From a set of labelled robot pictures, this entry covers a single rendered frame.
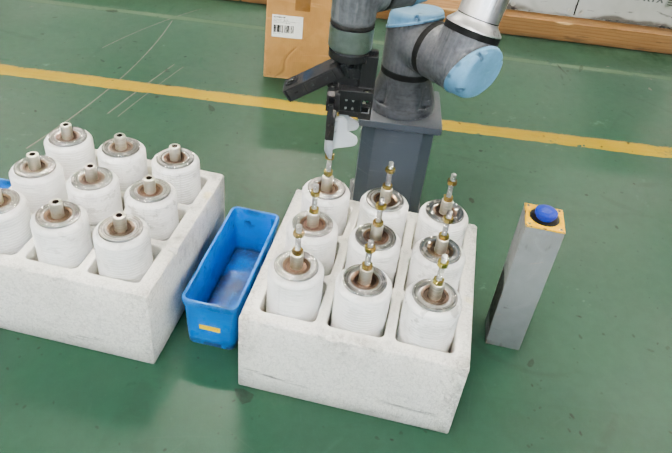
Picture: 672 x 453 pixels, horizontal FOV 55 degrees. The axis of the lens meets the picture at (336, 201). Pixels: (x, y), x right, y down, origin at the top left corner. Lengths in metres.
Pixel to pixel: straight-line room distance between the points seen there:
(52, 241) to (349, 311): 0.53
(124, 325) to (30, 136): 0.87
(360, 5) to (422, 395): 0.65
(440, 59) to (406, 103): 0.16
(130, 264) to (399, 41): 0.70
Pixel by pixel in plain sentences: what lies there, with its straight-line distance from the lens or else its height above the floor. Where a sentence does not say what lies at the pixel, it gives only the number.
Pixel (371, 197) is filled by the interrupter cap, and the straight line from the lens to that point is 1.26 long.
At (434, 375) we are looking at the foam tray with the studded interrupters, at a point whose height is 0.15.
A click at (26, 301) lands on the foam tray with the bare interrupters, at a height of 0.10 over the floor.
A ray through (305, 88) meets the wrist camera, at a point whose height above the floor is 0.48.
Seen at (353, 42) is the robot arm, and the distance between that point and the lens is 1.08.
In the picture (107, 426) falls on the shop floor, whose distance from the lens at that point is 1.22.
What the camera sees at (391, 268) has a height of 0.21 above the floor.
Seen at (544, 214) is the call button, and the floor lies 0.33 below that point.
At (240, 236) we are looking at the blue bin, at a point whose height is 0.04.
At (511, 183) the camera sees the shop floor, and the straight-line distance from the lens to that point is 1.87.
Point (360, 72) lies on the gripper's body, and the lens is 1.13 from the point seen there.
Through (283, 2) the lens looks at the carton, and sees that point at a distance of 2.14.
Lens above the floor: 0.99
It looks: 37 degrees down
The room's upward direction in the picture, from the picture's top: 7 degrees clockwise
